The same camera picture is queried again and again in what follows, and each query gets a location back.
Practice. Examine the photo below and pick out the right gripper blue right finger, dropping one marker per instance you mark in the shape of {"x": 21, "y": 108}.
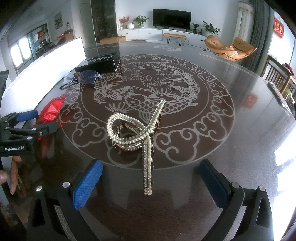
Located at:
{"x": 226, "y": 195}

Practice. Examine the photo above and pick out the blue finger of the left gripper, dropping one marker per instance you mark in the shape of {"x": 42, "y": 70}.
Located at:
{"x": 18, "y": 135}
{"x": 14, "y": 118}

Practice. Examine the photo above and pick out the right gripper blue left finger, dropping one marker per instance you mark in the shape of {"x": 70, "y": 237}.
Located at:
{"x": 75, "y": 196}

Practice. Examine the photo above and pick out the red candy wrapper package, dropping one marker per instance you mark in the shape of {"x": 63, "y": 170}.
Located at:
{"x": 48, "y": 116}

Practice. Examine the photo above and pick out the clear blue safety glasses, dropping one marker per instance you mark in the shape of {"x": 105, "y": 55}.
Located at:
{"x": 87, "y": 77}

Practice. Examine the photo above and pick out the pearl hair claw clip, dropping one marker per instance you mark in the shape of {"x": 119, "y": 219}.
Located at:
{"x": 142, "y": 138}

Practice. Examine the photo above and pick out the black odor bar box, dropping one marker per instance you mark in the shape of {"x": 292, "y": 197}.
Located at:
{"x": 102, "y": 64}

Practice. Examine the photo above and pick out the person's left hand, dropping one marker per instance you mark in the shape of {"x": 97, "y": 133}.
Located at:
{"x": 14, "y": 177}

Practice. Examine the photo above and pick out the cardboard box on floor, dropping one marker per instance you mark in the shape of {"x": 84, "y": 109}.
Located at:
{"x": 113, "y": 40}

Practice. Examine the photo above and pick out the wooden dining chair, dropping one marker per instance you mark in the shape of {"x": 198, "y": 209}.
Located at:
{"x": 277, "y": 74}

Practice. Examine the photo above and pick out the dark glass display cabinet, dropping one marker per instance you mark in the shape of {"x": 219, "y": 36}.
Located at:
{"x": 104, "y": 19}

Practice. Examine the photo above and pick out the red flowers in vase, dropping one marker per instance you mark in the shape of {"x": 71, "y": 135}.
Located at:
{"x": 124, "y": 21}

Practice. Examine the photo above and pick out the white round vase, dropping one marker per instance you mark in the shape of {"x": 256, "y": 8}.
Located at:
{"x": 130, "y": 26}

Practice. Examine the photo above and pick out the orange lounge chair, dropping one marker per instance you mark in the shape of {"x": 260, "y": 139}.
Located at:
{"x": 237, "y": 51}

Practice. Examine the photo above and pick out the potted plant left of tv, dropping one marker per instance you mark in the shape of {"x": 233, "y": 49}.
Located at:
{"x": 139, "y": 21}

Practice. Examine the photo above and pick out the potted plant of tv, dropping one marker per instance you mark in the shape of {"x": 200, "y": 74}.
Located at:
{"x": 210, "y": 29}
{"x": 139, "y": 21}

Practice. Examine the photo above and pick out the white tv cabinet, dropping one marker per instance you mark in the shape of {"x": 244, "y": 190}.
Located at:
{"x": 156, "y": 35}

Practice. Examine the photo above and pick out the wooden bench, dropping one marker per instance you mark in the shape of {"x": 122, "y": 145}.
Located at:
{"x": 181, "y": 38}

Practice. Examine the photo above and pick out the potted plant right of tv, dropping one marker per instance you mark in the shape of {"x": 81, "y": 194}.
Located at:
{"x": 210, "y": 29}

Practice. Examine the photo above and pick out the small potted plant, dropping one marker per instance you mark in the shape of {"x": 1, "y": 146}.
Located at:
{"x": 195, "y": 28}

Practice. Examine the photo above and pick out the black television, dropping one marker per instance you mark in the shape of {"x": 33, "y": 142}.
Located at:
{"x": 171, "y": 18}

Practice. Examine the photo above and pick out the grey curtain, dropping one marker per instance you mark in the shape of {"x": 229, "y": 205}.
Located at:
{"x": 259, "y": 37}

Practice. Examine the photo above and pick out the red wall hanging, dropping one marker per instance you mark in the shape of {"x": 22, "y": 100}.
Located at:
{"x": 278, "y": 27}

